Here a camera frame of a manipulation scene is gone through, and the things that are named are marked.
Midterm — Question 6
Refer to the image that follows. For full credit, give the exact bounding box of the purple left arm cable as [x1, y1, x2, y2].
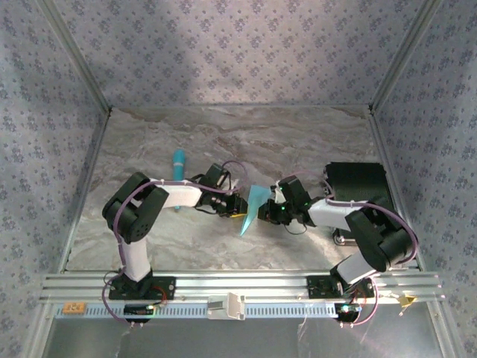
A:
[102, 160, 247, 330]

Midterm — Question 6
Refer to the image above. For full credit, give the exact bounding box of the light blue pen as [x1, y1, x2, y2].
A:
[171, 148, 186, 213]

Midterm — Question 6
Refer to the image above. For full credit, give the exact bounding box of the aluminium frame post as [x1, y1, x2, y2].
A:
[370, 0, 444, 113]
[39, 0, 113, 113]

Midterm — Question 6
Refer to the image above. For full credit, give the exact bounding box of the small black circuit board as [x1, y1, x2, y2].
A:
[124, 304, 156, 317]
[334, 303, 363, 318]

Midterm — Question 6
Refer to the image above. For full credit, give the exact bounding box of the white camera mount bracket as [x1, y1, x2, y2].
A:
[207, 292, 247, 321]

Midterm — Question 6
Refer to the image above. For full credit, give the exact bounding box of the thin black right camera cable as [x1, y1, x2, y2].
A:
[284, 221, 307, 236]

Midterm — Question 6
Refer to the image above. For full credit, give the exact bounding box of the black ridged box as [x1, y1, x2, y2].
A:
[323, 161, 395, 213]

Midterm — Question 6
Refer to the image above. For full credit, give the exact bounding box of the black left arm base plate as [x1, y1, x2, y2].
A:
[108, 276, 177, 301]

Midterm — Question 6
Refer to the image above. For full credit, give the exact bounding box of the slotted grey cable duct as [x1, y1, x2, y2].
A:
[54, 302, 346, 320]

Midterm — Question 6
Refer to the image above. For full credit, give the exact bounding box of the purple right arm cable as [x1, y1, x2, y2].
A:
[285, 170, 419, 329]

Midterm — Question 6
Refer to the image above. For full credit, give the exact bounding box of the aluminium table side rail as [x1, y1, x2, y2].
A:
[367, 110, 426, 272]
[59, 110, 113, 273]

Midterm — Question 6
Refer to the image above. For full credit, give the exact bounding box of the light blue paper sheet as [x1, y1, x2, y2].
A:
[238, 184, 271, 237]

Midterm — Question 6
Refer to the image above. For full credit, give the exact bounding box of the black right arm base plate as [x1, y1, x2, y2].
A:
[306, 275, 376, 299]

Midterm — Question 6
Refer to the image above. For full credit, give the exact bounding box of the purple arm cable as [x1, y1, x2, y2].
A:
[285, 170, 419, 329]
[102, 160, 247, 330]

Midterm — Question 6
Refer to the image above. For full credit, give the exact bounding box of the aluminium mounting rail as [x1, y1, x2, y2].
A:
[40, 271, 446, 304]

